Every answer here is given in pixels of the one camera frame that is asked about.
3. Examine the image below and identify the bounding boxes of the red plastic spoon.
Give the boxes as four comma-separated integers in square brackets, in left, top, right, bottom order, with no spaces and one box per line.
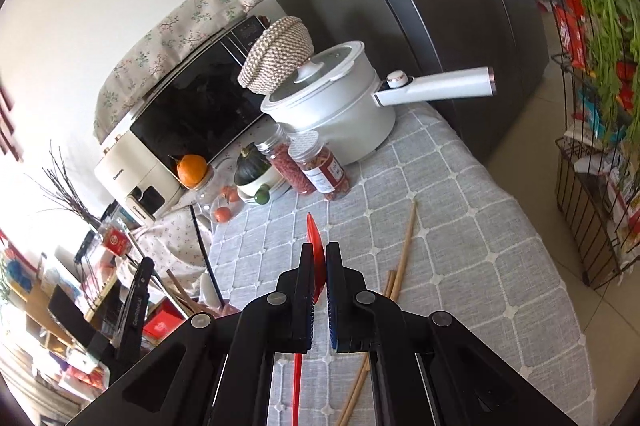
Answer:
[292,212,328,426]

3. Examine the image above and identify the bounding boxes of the grey checked tablecloth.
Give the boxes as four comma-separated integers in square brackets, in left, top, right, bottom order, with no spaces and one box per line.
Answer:
[207,98,608,426]

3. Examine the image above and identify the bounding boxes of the white plastic spoon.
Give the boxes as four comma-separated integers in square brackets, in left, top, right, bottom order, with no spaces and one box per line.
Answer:
[199,272,217,307]

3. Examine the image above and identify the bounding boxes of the small red box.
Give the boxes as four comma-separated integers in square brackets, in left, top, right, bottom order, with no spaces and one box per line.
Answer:
[102,228,133,257]

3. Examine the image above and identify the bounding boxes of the dried twig decoration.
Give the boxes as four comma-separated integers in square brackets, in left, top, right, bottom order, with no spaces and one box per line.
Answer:
[25,141,101,227]

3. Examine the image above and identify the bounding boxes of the small orange pumpkin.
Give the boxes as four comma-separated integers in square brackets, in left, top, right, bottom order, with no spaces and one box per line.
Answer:
[176,154,208,188]

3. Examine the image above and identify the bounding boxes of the black chopstick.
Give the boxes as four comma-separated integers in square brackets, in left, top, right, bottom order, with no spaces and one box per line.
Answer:
[190,207,224,309]

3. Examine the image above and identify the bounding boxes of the white electric pot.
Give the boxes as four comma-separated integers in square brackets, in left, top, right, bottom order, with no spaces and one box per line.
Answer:
[260,40,498,164]

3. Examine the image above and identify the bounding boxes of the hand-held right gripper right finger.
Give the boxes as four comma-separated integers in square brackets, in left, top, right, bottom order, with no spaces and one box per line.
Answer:
[325,242,580,426]

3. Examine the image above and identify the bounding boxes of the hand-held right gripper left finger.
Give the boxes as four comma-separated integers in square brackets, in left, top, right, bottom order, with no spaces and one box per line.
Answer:
[65,243,316,426]

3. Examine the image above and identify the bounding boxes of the black wire rack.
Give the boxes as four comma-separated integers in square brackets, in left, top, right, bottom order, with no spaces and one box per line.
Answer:
[520,0,640,291]

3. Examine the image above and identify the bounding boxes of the cluttered wooden shelf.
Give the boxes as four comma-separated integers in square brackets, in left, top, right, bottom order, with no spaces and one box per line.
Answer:
[0,251,116,407]

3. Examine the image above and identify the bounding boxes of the red gift box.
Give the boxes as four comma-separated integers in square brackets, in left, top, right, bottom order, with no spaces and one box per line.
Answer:
[142,301,183,339]

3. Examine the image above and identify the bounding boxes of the white ceramic bowl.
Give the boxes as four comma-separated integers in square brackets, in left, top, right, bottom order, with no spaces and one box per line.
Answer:
[236,166,291,207]

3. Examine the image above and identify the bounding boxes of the dark green squash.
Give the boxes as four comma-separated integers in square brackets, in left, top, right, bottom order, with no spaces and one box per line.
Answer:
[234,147,271,187]

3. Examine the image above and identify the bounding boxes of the floral cloth cover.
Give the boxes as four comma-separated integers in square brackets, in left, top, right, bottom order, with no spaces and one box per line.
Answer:
[92,0,278,144]

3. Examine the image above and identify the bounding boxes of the jar of red beans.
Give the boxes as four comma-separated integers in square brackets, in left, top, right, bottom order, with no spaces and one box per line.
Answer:
[254,125,318,195]

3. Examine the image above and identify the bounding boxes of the green leafy vegetables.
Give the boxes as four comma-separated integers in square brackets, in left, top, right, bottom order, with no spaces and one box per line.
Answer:
[565,0,640,147]

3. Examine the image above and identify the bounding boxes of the woven straw basket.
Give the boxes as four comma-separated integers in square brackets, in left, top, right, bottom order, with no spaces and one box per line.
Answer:
[237,16,315,95]

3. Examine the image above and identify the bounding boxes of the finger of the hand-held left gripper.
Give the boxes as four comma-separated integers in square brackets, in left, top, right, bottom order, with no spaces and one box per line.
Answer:
[129,257,156,304]

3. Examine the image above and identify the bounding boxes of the cream microwave oven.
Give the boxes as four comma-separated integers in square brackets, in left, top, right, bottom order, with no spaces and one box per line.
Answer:
[94,13,273,227]

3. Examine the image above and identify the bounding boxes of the wooden chopstick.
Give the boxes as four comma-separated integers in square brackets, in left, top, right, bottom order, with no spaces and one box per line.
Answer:
[391,200,417,303]
[336,270,397,426]
[166,269,197,314]
[175,286,205,315]

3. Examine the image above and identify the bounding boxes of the clear glass jar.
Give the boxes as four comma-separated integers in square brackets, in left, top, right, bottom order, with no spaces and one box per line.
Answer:
[192,176,242,227]

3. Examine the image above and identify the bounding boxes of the floral hanging cloth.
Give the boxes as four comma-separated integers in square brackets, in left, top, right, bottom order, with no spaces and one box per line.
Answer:
[132,206,216,291]

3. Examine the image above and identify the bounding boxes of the white label jar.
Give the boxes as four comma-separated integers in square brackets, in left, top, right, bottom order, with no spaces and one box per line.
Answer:
[287,131,351,201]

